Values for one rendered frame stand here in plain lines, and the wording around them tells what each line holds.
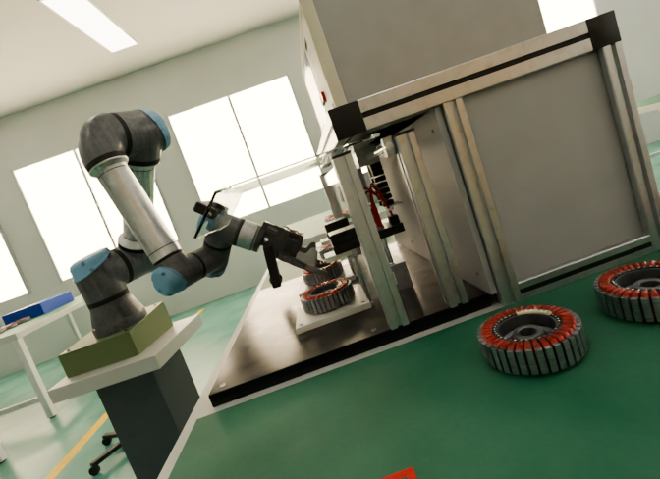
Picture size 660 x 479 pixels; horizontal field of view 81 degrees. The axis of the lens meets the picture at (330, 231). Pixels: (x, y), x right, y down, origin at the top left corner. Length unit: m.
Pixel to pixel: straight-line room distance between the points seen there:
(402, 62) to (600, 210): 0.40
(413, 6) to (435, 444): 0.65
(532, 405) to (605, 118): 0.46
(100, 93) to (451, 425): 6.11
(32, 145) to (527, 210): 6.40
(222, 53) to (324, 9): 5.21
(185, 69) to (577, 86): 5.54
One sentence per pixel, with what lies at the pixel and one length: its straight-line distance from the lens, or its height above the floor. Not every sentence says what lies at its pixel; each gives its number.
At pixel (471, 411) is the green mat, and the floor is 0.75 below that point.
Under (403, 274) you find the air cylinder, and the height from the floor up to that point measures 0.80.
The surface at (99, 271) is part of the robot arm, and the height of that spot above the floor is 1.00.
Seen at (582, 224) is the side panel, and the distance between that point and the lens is 0.72.
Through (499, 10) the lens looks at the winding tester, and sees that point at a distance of 0.81.
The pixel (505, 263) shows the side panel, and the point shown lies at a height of 0.81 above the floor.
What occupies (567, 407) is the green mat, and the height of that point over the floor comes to 0.75.
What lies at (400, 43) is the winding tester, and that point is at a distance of 0.74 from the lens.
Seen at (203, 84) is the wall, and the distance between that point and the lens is 5.86.
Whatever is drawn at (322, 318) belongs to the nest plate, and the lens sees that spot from 0.75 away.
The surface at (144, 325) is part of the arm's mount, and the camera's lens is 1.30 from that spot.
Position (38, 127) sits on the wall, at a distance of 6.63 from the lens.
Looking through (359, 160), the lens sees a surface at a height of 1.04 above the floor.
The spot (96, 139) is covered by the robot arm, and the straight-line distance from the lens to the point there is 1.08.
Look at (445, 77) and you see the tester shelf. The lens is 0.62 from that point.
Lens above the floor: 1.02
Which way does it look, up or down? 7 degrees down
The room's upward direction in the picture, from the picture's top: 20 degrees counter-clockwise
